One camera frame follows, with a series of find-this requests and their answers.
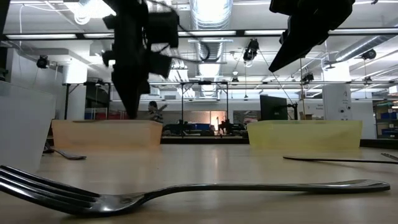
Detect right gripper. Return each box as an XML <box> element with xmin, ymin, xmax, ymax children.
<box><xmin>269</xmin><ymin>0</ymin><xmax>355</xmax><ymax>73</ymax></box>

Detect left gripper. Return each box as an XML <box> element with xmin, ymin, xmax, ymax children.
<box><xmin>102</xmin><ymin>0</ymin><xmax>172</xmax><ymax>119</ymax></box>

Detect long ceiling light bar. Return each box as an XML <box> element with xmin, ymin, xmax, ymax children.
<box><xmin>0</xmin><ymin>27</ymin><xmax>398</xmax><ymax>40</ymax></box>

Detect person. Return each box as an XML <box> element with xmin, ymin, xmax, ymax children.
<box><xmin>147</xmin><ymin>100</ymin><xmax>169</xmax><ymax>123</ymax></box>

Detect red storage crates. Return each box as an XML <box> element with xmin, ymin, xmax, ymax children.
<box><xmin>83</xmin><ymin>107</ymin><xmax>113</xmax><ymax>121</ymax></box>

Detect black ceiling spotlight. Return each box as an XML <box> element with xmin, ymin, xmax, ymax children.
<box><xmin>35</xmin><ymin>54</ymin><xmax>50</xmax><ymax>70</ymax></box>
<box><xmin>300</xmin><ymin>72</ymin><xmax>315</xmax><ymax>84</ymax></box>
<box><xmin>242</xmin><ymin>38</ymin><xmax>260</xmax><ymax>62</ymax></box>
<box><xmin>361</xmin><ymin>48</ymin><xmax>377</xmax><ymax>61</ymax></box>

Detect orange translucent plastic bin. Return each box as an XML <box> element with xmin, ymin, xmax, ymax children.
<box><xmin>51</xmin><ymin>119</ymin><xmax>164</xmax><ymax>151</ymax></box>

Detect plain white pillar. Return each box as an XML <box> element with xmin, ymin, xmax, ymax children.
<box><xmin>62</xmin><ymin>59</ymin><xmax>89</xmax><ymax>121</ymax></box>

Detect white pillar with signs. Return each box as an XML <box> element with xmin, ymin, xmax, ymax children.
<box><xmin>322</xmin><ymin>83</ymin><xmax>354</xmax><ymax>121</ymax></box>

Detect blue equipment case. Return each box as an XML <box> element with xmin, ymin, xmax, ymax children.
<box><xmin>163</xmin><ymin>123</ymin><xmax>216</xmax><ymax>137</ymax></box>

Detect black monitor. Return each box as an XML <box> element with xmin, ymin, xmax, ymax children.
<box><xmin>259</xmin><ymin>95</ymin><xmax>289</xmax><ymax>121</ymax></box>

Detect yellow translucent plastic bin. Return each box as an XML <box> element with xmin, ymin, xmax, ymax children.
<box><xmin>247</xmin><ymin>119</ymin><xmax>363</xmax><ymax>151</ymax></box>

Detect clear plastic bin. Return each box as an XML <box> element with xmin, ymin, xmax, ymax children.
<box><xmin>0</xmin><ymin>80</ymin><xmax>57</xmax><ymax>174</ymax></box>

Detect storage shelf with bins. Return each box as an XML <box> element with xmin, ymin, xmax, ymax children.
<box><xmin>372</xmin><ymin>99</ymin><xmax>398</xmax><ymax>140</ymax></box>

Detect distant black workstation frame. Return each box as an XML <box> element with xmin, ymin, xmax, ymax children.
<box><xmin>63</xmin><ymin>80</ymin><xmax>230</xmax><ymax>138</ymax></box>

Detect slim silver ceiling duct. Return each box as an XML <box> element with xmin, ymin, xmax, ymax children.
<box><xmin>334</xmin><ymin>33</ymin><xmax>398</xmax><ymax>63</ymax></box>

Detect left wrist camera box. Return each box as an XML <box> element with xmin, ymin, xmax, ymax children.
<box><xmin>146</xmin><ymin>11</ymin><xmax>180</xmax><ymax>50</ymax></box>

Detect large ribbed silver duct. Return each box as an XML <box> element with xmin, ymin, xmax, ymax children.
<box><xmin>188</xmin><ymin>0</ymin><xmax>234</xmax><ymax>98</ymax></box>

